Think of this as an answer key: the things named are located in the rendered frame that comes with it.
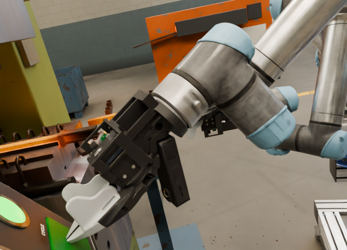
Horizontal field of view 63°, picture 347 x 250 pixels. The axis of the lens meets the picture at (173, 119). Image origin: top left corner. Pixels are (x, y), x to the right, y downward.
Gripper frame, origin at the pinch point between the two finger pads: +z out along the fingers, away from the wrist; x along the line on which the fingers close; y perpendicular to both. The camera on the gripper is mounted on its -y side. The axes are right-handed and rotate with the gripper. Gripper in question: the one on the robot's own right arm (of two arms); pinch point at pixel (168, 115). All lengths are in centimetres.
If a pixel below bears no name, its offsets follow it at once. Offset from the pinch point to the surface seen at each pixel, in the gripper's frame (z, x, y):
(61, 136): 29.4, -2.4, -1.2
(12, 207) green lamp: 19, -46, -9
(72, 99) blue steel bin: 147, 350, 67
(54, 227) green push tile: 16.7, -43.2, -3.2
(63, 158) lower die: 30.7, -3.0, 5.2
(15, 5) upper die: 30.7, 1.4, -34.9
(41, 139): 35.6, -0.9, -0.8
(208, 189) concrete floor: -15, 103, 100
